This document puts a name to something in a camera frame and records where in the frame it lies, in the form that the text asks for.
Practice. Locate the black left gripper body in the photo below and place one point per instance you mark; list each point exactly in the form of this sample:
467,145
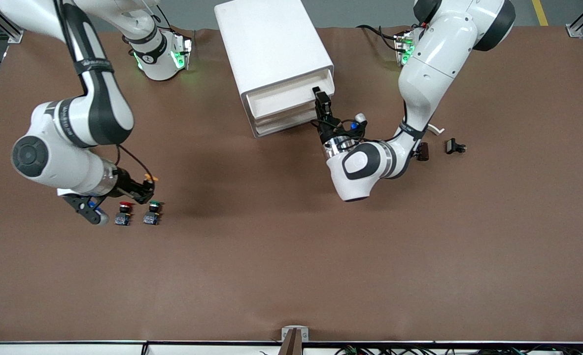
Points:
328,130

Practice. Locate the silver base connector plate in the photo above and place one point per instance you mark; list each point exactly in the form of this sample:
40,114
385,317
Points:
403,49
185,49

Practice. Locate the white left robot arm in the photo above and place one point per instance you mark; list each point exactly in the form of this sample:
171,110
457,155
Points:
429,74

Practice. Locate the black small clip component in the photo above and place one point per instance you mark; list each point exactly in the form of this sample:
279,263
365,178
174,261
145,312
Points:
453,146

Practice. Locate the dark brown small component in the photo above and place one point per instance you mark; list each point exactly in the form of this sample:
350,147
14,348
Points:
423,151

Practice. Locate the brown bar under bracket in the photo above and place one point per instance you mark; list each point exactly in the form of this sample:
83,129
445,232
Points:
291,347

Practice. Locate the white tray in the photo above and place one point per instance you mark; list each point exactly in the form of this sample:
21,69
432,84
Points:
281,96

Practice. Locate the yellow push button switch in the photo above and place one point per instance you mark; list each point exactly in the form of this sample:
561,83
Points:
152,177

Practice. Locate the silver table edge bracket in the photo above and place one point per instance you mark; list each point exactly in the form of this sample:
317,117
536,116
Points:
295,331

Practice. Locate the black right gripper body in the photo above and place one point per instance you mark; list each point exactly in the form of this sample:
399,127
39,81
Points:
128,185

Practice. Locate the green push button switch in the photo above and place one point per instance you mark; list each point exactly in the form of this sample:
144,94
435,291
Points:
152,215

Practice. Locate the white curved plastic piece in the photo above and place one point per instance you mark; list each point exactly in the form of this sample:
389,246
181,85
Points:
436,129

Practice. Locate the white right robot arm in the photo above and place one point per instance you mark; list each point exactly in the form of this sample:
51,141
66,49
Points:
74,123

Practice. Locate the red push button switch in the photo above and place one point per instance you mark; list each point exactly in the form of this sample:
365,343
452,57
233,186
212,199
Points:
123,216

